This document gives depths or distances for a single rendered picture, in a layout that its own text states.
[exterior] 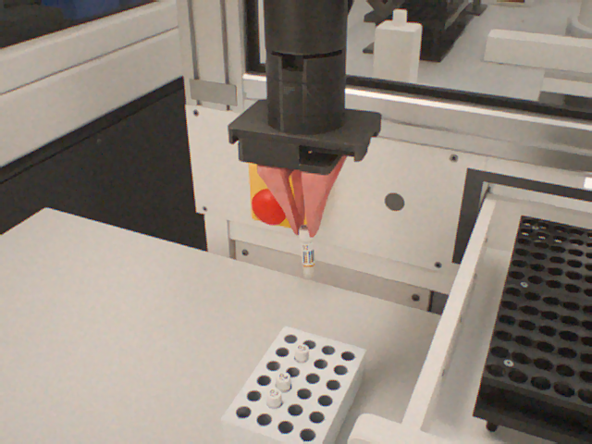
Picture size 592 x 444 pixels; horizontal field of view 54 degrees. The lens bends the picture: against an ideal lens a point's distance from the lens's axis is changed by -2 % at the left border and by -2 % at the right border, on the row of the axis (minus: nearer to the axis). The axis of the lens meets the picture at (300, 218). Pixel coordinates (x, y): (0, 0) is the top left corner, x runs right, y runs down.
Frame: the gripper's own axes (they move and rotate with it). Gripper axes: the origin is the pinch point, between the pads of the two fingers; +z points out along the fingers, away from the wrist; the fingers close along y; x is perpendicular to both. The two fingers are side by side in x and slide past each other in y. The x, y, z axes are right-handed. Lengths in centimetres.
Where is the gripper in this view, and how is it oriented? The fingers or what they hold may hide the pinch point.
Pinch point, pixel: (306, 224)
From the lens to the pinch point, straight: 48.0
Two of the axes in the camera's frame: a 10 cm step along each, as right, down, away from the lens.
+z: 0.1, 8.6, 5.2
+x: -3.4, 4.9, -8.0
